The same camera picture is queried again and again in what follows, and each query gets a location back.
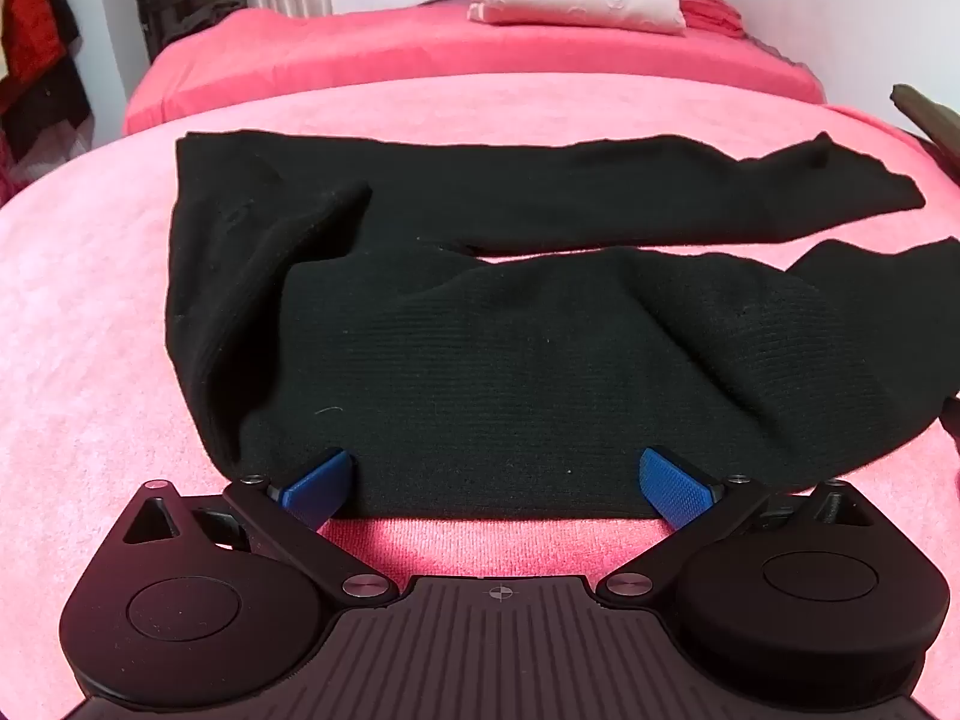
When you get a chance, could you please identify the pink blanket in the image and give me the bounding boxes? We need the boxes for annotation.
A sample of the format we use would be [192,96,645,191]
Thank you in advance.
[0,71,960,593]

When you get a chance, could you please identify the folded coral cloth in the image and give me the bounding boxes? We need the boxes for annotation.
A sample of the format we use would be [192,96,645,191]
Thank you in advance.
[664,0,747,38]

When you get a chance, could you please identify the red hanging jacket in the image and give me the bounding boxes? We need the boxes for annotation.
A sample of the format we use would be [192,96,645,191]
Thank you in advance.
[0,0,65,80]

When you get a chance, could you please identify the black pants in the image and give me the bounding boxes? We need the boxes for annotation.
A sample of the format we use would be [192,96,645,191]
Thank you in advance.
[165,129,960,522]

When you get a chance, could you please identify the black hanging garment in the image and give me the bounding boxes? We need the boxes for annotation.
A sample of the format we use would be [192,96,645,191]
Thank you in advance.
[0,52,92,162]

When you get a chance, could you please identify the dark brown object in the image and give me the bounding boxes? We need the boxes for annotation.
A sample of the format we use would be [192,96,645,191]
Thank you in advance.
[889,84,960,185]

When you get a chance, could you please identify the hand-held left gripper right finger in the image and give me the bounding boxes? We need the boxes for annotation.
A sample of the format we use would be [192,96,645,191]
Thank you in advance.
[596,446,875,606]

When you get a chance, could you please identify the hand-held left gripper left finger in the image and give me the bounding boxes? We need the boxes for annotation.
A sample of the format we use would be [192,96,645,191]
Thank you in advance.
[120,446,398,608]

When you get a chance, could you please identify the red-covered bed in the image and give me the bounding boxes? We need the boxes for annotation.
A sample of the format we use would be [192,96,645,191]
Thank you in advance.
[120,0,826,140]

